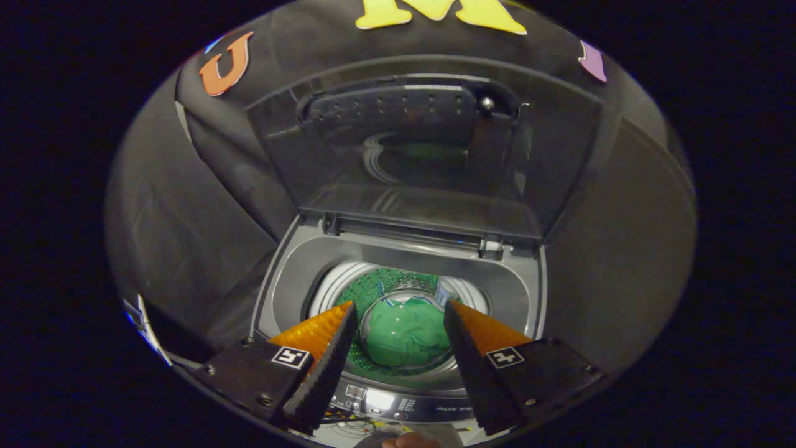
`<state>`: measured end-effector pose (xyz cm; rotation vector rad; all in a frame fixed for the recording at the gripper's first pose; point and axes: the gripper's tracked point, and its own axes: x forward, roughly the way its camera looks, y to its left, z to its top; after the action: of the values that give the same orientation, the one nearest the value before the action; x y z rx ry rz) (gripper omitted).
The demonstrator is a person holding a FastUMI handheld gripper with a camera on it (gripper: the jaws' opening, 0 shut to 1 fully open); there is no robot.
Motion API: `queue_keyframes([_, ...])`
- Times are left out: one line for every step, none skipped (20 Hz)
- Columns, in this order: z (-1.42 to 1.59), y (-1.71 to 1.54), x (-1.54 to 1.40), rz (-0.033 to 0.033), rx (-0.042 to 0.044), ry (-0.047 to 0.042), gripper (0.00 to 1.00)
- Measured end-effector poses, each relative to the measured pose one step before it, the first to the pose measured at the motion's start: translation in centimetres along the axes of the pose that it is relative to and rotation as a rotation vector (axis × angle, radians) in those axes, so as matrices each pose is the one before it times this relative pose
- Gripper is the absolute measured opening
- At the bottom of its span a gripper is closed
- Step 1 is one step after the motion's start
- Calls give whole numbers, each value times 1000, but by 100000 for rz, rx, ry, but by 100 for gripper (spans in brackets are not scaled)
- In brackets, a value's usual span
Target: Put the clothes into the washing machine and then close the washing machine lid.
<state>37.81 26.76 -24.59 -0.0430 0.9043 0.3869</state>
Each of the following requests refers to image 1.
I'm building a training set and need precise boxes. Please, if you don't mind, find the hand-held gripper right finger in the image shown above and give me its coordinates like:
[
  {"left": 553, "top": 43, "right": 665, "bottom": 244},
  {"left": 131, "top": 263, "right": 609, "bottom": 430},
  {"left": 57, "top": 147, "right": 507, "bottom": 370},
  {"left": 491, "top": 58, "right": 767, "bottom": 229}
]
[{"left": 443, "top": 300, "right": 607, "bottom": 435}]

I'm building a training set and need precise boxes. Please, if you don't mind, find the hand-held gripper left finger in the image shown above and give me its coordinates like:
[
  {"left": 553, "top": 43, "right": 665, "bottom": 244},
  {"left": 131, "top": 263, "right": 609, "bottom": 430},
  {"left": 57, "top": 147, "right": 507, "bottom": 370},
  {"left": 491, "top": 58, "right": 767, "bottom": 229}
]
[{"left": 202, "top": 301, "right": 359, "bottom": 433}]

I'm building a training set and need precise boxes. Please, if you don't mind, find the green polo shirt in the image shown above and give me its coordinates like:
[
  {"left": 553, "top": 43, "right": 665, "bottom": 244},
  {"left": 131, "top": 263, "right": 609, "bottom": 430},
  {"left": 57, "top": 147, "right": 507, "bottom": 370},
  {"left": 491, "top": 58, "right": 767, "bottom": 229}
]
[{"left": 364, "top": 297, "right": 451, "bottom": 368}]

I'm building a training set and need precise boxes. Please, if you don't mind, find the grey washing machine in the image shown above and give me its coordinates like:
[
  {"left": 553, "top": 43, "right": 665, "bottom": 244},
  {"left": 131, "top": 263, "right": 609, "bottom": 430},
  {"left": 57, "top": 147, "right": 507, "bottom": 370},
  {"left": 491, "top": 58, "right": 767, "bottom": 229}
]
[{"left": 252, "top": 215, "right": 548, "bottom": 436}]

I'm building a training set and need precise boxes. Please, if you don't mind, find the dark washing machine lid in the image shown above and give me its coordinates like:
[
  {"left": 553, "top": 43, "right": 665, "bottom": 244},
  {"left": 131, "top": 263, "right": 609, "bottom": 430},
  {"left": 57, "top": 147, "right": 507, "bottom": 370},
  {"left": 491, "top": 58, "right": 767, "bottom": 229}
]
[{"left": 246, "top": 55, "right": 604, "bottom": 243}]

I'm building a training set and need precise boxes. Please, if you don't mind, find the white and blue equipment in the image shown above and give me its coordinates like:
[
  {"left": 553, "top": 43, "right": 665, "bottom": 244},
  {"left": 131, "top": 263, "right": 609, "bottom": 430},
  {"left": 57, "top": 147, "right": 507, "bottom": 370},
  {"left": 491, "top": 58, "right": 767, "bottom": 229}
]
[{"left": 123, "top": 296, "right": 174, "bottom": 368}]

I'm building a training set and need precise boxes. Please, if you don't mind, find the black backdrop cloth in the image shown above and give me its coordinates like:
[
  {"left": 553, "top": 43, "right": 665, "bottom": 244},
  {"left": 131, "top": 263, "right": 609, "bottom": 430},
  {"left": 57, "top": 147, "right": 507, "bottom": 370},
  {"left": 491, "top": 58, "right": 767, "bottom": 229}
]
[{"left": 106, "top": 0, "right": 697, "bottom": 374}]

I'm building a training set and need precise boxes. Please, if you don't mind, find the thin black cable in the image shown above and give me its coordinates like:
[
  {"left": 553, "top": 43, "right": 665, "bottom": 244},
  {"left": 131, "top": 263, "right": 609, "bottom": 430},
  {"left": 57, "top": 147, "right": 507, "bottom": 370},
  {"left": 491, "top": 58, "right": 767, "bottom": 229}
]
[{"left": 320, "top": 414, "right": 411, "bottom": 439}]

